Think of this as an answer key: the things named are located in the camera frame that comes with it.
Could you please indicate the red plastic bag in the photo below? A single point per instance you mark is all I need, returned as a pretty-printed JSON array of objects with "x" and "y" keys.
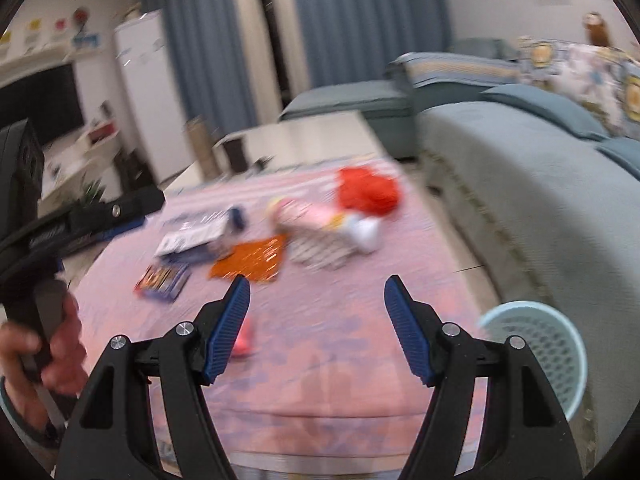
[{"x": 367, "y": 190}]

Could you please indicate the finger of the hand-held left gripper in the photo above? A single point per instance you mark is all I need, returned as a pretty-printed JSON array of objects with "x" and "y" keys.
[{"x": 125, "y": 207}]

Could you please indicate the white round object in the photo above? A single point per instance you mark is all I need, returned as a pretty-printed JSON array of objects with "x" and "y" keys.
[{"x": 364, "y": 235}]

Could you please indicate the black television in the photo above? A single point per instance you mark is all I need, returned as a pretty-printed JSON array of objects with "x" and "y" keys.
[{"x": 45, "y": 105}]

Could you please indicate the light blue plastic basket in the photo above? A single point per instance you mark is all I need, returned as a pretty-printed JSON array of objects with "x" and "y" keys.
[{"x": 540, "y": 340}]

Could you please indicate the small blue can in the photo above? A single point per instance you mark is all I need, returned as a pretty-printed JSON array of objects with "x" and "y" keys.
[{"x": 236, "y": 218}]

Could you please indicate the white wall shelf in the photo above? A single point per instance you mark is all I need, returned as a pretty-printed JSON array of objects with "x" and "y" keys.
[{"x": 35, "y": 60}]

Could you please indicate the blue flat cushion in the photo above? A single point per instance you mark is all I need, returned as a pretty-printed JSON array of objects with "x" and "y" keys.
[
  {"x": 540, "y": 107},
  {"x": 622, "y": 157}
]

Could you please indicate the beige coffee table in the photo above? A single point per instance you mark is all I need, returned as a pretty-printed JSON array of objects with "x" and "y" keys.
[{"x": 310, "y": 140}]

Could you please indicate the white sheer curtain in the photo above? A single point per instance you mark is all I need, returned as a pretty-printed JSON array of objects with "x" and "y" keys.
[{"x": 270, "y": 35}]

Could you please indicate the white television cabinet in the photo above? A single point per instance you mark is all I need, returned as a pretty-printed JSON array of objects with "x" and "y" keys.
[{"x": 75, "y": 160}]

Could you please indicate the teal sofa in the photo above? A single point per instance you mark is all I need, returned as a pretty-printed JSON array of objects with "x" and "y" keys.
[{"x": 525, "y": 220}]

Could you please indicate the checkered packet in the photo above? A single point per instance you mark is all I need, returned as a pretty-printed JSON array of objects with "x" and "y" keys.
[{"x": 320, "y": 254}]

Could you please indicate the pink printed blanket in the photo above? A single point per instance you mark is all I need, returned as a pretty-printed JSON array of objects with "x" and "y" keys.
[{"x": 325, "y": 350}]

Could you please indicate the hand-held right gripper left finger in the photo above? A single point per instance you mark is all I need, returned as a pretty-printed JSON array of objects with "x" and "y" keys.
[{"x": 230, "y": 325}]

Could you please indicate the gold thermos bottle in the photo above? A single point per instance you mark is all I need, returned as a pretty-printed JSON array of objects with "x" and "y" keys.
[{"x": 202, "y": 147}]

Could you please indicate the blue curtain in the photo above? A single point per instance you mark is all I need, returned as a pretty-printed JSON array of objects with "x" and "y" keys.
[
  {"x": 365, "y": 20},
  {"x": 200, "y": 45}
]

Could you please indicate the dark brown cup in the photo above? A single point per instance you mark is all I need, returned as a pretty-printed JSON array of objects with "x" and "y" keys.
[{"x": 236, "y": 155}]

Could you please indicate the floral sofa cushion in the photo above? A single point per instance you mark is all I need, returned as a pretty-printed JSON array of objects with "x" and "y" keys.
[{"x": 585, "y": 75}]

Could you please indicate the brown monkey plush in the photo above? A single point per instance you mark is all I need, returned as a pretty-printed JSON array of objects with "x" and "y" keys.
[{"x": 596, "y": 30}]

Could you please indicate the white and blue packet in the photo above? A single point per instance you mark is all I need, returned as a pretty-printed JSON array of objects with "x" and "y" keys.
[{"x": 192, "y": 237}]

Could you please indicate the person's left hand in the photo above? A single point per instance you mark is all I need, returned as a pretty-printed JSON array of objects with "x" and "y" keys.
[{"x": 70, "y": 360}]

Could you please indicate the white refrigerator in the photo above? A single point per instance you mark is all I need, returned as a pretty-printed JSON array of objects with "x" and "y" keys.
[{"x": 150, "y": 95}]

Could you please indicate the small pink item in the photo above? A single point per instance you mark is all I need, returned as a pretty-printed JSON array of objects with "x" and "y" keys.
[{"x": 242, "y": 340}]

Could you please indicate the orange foil packet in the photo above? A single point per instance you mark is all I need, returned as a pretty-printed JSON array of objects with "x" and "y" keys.
[{"x": 250, "y": 260}]

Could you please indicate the pink bottle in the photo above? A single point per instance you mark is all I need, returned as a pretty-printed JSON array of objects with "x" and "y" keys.
[{"x": 305, "y": 215}]

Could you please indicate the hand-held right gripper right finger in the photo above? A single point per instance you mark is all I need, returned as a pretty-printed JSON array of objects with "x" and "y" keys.
[{"x": 405, "y": 330}]

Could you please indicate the colourful pencil box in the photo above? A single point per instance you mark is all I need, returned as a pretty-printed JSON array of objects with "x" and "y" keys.
[{"x": 162, "y": 282}]

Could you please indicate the striped sofa cover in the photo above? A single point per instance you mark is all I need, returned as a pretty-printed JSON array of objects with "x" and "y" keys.
[{"x": 460, "y": 71}]

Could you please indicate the person's left forearm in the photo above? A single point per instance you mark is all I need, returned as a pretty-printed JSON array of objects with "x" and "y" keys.
[{"x": 20, "y": 425}]

